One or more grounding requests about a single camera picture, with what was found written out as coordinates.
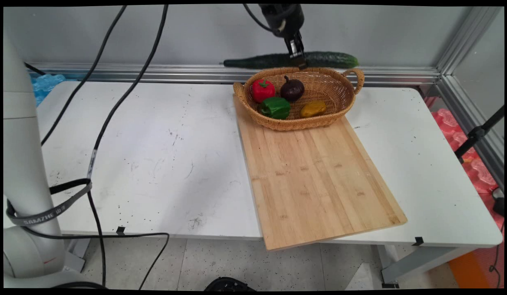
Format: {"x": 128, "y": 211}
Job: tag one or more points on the horizontal aluminium frame rail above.
{"x": 175, "y": 73}

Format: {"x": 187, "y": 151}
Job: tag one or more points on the orange floor panel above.
{"x": 470, "y": 270}

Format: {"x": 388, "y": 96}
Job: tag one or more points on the red foam mat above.
{"x": 476, "y": 168}

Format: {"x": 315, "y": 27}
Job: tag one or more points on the black stand pole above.
{"x": 478, "y": 133}

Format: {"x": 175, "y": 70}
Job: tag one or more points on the yellow-brown potato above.
{"x": 313, "y": 109}

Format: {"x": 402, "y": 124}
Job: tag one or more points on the black tape clip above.
{"x": 418, "y": 241}
{"x": 121, "y": 230}

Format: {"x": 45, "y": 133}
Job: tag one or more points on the bamboo cutting board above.
{"x": 314, "y": 184}

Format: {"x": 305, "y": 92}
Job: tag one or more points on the long dark green cucumber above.
{"x": 257, "y": 61}

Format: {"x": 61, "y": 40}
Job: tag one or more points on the blue foam mat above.
{"x": 46, "y": 84}

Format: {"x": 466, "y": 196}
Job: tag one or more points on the round black floor object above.
{"x": 228, "y": 284}

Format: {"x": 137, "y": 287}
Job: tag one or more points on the red bell pepper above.
{"x": 262, "y": 91}

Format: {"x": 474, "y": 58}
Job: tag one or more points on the aluminium corner frame post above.
{"x": 466, "y": 82}

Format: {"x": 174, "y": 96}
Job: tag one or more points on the green bell pepper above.
{"x": 275, "y": 107}

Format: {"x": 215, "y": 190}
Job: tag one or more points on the woven wicker basket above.
{"x": 319, "y": 119}

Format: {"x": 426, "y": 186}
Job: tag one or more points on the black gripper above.
{"x": 284, "y": 18}

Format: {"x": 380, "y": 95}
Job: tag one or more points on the grey table leg with foot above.
{"x": 421, "y": 262}

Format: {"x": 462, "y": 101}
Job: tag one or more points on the small black device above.
{"x": 499, "y": 205}

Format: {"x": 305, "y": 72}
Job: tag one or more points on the dark purple onion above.
{"x": 292, "y": 89}

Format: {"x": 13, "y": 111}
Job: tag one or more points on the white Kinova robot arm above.
{"x": 26, "y": 164}

